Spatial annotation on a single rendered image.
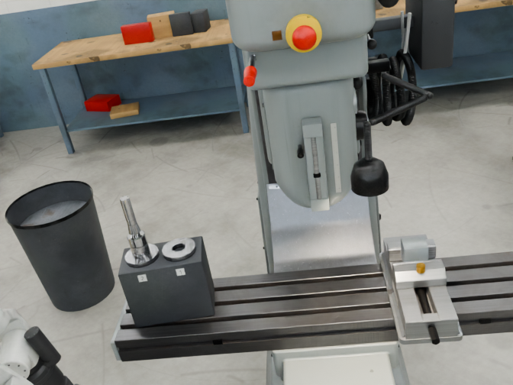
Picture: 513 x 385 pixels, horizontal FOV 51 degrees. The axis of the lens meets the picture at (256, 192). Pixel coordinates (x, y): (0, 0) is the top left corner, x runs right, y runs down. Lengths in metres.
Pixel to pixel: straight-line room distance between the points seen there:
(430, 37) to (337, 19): 0.52
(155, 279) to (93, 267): 1.79
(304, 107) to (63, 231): 2.09
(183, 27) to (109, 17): 0.95
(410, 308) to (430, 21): 0.69
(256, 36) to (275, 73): 0.14
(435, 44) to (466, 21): 4.32
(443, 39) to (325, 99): 0.43
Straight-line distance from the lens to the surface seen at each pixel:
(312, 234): 1.75
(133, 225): 1.42
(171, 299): 1.49
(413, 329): 1.37
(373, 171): 1.03
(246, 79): 0.94
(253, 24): 0.96
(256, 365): 2.72
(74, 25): 5.84
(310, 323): 1.46
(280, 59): 1.08
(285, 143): 1.18
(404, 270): 1.43
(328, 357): 1.52
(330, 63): 1.08
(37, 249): 3.12
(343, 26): 0.97
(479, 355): 2.76
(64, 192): 3.41
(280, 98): 1.14
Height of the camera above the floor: 2.00
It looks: 30 degrees down
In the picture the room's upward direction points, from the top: 9 degrees counter-clockwise
